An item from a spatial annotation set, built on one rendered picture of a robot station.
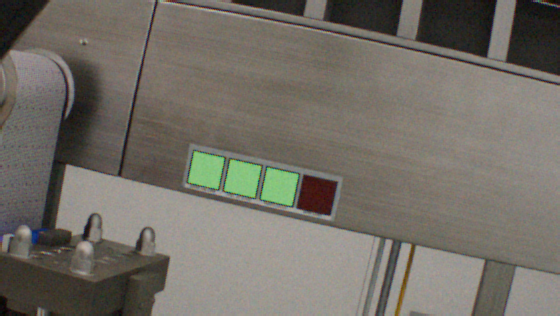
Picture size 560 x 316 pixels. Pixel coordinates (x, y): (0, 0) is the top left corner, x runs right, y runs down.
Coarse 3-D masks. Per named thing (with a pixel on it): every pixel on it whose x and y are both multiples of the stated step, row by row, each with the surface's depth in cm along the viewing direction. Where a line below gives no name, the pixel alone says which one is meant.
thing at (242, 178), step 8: (232, 160) 191; (232, 168) 191; (240, 168) 191; (248, 168) 191; (256, 168) 191; (232, 176) 191; (240, 176) 191; (248, 176) 191; (256, 176) 191; (232, 184) 191; (240, 184) 191; (248, 184) 191; (256, 184) 191; (232, 192) 191; (240, 192) 191; (248, 192) 191
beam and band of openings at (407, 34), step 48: (192, 0) 193; (240, 0) 198; (288, 0) 198; (336, 0) 196; (384, 0) 195; (432, 0) 193; (480, 0) 192; (528, 0) 190; (432, 48) 186; (480, 48) 192; (528, 48) 191
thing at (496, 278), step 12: (492, 264) 200; (504, 264) 200; (492, 276) 200; (504, 276) 200; (480, 288) 201; (492, 288) 200; (504, 288) 200; (480, 300) 201; (492, 300) 201; (504, 300) 200; (480, 312) 201; (492, 312) 201
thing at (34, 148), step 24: (0, 144) 165; (24, 144) 174; (48, 144) 185; (0, 168) 167; (24, 168) 177; (48, 168) 187; (0, 192) 169; (24, 192) 179; (0, 216) 170; (24, 216) 181
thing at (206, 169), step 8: (192, 160) 192; (200, 160) 192; (208, 160) 192; (216, 160) 192; (192, 168) 192; (200, 168) 192; (208, 168) 192; (216, 168) 192; (192, 176) 192; (200, 176) 192; (208, 176) 192; (216, 176) 192; (200, 184) 192; (208, 184) 192; (216, 184) 192
